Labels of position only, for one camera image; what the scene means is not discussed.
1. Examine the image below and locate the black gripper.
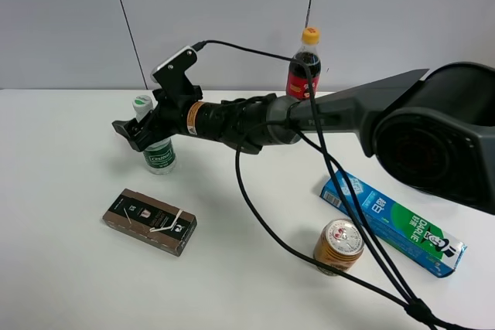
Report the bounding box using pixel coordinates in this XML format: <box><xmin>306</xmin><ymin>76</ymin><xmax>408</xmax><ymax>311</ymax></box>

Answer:
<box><xmin>111</xmin><ymin>85</ymin><xmax>203</xmax><ymax>151</ymax></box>

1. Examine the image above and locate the water bottle green label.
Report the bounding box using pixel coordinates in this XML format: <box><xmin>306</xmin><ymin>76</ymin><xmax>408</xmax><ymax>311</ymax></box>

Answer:
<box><xmin>131</xmin><ymin>94</ymin><xmax>177</xmax><ymax>175</ymax></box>

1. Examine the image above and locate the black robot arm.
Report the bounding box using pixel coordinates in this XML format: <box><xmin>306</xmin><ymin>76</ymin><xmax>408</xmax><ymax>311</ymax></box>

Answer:
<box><xmin>113</xmin><ymin>62</ymin><xmax>494</xmax><ymax>214</ymax></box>

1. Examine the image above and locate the brown coffee capsule box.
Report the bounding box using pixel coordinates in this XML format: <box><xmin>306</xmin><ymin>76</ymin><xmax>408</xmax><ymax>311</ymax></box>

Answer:
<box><xmin>102</xmin><ymin>189</ymin><xmax>197</xmax><ymax>257</ymax></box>

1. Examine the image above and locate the cola bottle yellow cap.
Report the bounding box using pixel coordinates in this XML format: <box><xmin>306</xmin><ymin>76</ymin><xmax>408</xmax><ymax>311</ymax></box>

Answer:
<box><xmin>285</xmin><ymin>26</ymin><xmax>323</xmax><ymax>100</ymax></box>

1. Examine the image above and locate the gold drink can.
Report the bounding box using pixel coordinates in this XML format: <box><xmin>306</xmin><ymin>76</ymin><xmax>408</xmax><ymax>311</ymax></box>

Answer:
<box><xmin>313</xmin><ymin>219</ymin><xmax>365</xmax><ymax>272</ymax></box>

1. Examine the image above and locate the blue green toothpaste box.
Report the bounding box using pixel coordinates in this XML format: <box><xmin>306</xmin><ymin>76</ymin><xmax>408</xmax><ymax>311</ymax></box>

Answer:
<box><xmin>319</xmin><ymin>168</ymin><xmax>468</xmax><ymax>279</ymax></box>

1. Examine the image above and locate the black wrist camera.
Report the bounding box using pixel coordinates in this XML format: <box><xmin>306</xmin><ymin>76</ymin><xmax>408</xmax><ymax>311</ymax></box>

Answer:
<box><xmin>151</xmin><ymin>46</ymin><xmax>197</xmax><ymax>95</ymax></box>

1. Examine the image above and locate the black cable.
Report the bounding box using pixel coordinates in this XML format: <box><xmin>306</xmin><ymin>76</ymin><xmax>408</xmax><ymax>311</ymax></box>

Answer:
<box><xmin>193</xmin><ymin>39</ymin><xmax>495</xmax><ymax>330</ymax></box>

